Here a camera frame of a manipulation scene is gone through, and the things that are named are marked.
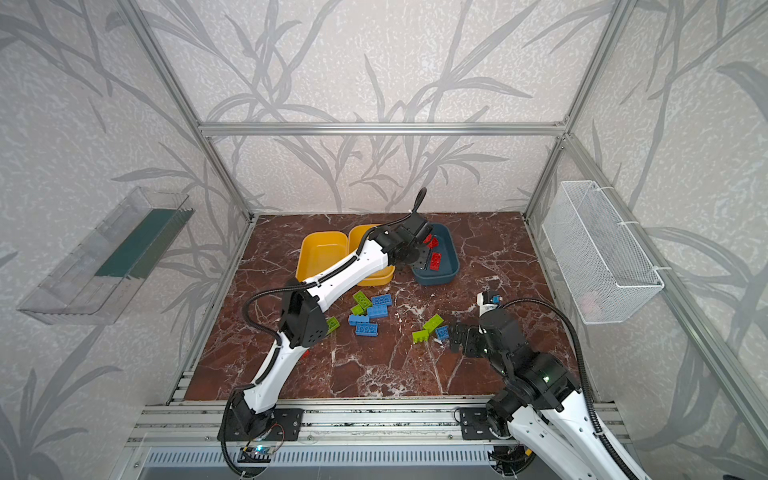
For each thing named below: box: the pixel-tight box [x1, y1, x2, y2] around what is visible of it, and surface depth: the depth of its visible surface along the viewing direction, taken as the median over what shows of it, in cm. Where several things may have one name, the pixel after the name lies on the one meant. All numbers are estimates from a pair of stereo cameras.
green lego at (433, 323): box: [423, 313, 444, 333], surface depth 92 cm
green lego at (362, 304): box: [350, 290, 372, 316], surface depth 95 cm
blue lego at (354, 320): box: [348, 314, 369, 326], surface depth 93 cm
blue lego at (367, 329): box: [356, 323, 379, 337], surface depth 91 cm
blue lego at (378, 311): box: [368, 304, 388, 318], surface depth 95 cm
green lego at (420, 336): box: [412, 330, 429, 343], surface depth 88 cm
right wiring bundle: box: [487, 444, 535, 479], surface depth 71 cm
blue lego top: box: [371, 294, 393, 305], surface depth 98 cm
